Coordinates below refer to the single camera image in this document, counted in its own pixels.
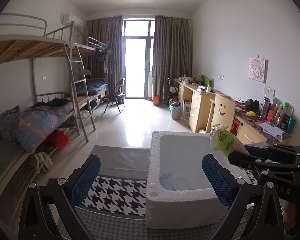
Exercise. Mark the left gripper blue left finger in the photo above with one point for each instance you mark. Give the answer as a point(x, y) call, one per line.
point(82, 178)

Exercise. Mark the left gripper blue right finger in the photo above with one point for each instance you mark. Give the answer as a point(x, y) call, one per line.
point(221, 180)

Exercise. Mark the green floral tissue pack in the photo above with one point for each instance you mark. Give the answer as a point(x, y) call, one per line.
point(222, 140)

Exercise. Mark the person's right hand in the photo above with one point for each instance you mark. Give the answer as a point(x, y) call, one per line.
point(289, 214)

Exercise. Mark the printed paper sheets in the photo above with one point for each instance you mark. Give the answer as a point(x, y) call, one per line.
point(272, 130)

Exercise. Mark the houndstooth tablecloth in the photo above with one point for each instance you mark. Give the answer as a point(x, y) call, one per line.
point(115, 205)

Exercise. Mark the white styrofoam box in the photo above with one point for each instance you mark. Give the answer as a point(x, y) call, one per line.
point(178, 193)

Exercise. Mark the red plastic bag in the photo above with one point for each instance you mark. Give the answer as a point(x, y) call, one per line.
point(58, 139)

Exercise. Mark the long wooden desk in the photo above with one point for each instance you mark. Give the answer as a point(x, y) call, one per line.
point(208, 109)

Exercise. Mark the yellow object on desk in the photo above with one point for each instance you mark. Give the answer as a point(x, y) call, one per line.
point(250, 114)

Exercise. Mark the wooden smiley face chair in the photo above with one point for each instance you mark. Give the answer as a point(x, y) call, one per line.
point(222, 112)

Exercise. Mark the blue plaid quilt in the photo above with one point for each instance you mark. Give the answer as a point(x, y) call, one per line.
point(39, 121)

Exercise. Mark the white trash bin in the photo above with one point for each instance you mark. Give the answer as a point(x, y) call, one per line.
point(175, 110)

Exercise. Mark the black folding chair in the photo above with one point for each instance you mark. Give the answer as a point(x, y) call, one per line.
point(117, 96)

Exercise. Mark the orange floor container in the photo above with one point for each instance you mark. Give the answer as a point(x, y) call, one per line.
point(156, 100)

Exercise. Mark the right brown curtain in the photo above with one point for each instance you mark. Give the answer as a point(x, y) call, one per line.
point(172, 51)

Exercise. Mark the brown curtain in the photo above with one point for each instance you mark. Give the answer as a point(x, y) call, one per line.
point(106, 62)
point(172, 51)

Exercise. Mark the left brown curtain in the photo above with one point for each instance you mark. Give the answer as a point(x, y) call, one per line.
point(106, 62)

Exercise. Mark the glass balcony door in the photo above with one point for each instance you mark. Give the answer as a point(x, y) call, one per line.
point(138, 40)

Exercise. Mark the white air conditioner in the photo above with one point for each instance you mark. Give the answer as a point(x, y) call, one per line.
point(68, 19)

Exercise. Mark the pink cartoon wall picture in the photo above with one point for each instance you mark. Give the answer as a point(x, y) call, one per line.
point(257, 69)

